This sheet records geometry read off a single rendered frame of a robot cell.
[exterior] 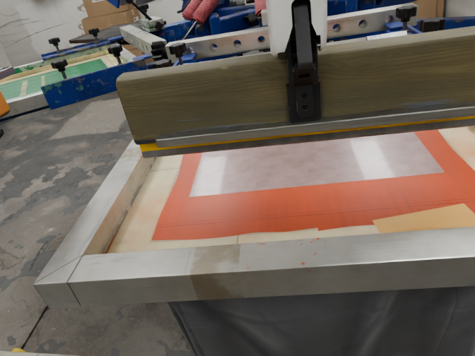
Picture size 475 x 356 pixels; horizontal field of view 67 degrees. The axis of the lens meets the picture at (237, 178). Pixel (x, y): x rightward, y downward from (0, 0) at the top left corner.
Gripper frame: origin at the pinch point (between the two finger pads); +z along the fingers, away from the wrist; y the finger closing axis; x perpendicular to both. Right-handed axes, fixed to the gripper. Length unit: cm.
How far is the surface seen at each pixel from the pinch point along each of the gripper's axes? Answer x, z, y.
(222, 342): -14.8, 37.0, 3.9
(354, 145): 8.2, 14.4, -13.9
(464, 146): 22.4, 14.2, -10.1
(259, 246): -5.6, 11.0, 10.5
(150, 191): -22.9, 14.7, -6.7
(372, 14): 23, 6, -68
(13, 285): -146, 112, -79
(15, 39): -355, 45, -459
